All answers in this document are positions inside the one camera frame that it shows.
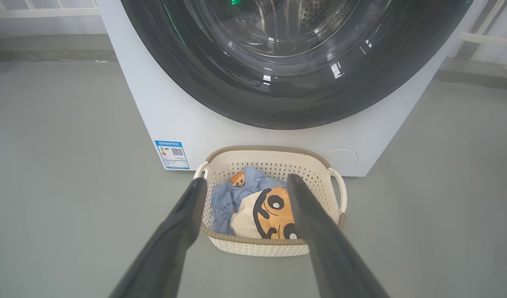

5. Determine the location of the white front-load washing machine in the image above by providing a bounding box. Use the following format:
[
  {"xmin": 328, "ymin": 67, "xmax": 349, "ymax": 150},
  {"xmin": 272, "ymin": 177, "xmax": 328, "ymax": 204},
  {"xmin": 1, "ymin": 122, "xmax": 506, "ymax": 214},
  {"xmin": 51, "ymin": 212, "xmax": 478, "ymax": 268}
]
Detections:
[{"xmin": 97, "ymin": 0, "xmax": 490, "ymax": 178}]

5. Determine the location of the cream perforated laundry basket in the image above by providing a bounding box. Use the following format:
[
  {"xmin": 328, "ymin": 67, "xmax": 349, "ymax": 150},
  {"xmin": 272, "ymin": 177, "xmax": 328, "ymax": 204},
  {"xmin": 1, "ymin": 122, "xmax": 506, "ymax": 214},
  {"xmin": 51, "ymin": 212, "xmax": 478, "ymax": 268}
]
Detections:
[{"xmin": 193, "ymin": 146, "xmax": 347, "ymax": 257}]

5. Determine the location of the white metal railing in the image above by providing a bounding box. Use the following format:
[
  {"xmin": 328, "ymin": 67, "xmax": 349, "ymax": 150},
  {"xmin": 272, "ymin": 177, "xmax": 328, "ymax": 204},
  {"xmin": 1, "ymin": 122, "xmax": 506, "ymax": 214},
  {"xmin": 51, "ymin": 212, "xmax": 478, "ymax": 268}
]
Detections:
[
  {"xmin": 458, "ymin": 0, "xmax": 507, "ymax": 73},
  {"xmin": 0, "ymin": 0, "xmax": 101, "ymax": 19}
]

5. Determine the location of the round white filter cover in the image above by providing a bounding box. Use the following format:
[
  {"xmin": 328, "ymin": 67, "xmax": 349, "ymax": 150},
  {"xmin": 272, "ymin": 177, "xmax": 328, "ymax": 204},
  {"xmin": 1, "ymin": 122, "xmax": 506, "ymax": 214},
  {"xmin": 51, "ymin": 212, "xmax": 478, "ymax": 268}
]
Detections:
[{"xmin": 323, "ymin": 149, "xmax": 359, "ymax": 175}]

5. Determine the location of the black glass washing machine door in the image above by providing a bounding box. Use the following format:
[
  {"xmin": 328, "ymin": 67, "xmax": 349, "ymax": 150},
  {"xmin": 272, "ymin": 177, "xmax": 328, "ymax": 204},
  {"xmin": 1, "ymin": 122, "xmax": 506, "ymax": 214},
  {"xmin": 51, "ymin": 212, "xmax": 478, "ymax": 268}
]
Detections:
[{"xmin": 121, "ymin": 0, "xmax": 473, "ymax": 130}]

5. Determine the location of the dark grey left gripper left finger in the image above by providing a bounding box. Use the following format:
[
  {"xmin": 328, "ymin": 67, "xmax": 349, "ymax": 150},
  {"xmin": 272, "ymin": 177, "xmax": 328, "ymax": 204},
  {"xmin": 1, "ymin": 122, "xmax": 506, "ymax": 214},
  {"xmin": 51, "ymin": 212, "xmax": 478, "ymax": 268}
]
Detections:
[{"xmin": 108, "ymin": 177, "xmax": 208, "ymax": 298}]

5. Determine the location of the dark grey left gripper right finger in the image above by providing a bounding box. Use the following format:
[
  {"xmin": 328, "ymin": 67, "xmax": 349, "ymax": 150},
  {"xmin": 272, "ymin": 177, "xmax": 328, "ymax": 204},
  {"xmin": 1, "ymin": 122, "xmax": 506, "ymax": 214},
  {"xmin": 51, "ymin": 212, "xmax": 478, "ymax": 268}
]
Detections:
[{"xmin": 287, "ymin": 174, "xmax": 389, "ymax": 298}]

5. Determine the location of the blue cartoon print garment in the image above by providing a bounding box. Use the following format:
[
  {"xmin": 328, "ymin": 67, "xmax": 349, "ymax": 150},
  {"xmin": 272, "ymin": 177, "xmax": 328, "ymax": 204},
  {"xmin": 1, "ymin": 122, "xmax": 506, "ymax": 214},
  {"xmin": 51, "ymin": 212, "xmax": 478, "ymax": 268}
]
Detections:
[{"xmin": 211, "ymin": 166, "xmax": 289, "ymax": 236}]

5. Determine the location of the blue energy label sticker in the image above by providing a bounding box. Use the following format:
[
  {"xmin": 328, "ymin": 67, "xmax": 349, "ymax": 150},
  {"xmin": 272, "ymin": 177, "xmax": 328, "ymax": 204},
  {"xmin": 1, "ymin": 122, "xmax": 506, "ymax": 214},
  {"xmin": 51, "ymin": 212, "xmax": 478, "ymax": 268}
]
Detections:
[{"xmin": 155, "ymin": 140, "xmax": 190, "ymax": 170}]

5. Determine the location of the cream orange cartoon garment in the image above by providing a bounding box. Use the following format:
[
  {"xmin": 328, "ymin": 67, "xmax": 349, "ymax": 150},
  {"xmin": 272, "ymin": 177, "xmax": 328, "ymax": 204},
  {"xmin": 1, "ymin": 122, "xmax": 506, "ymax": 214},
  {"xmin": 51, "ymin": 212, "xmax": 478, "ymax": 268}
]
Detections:
[{"xmin": 230, "ymin": 186, "xmax": 304, "ymax": 240}]

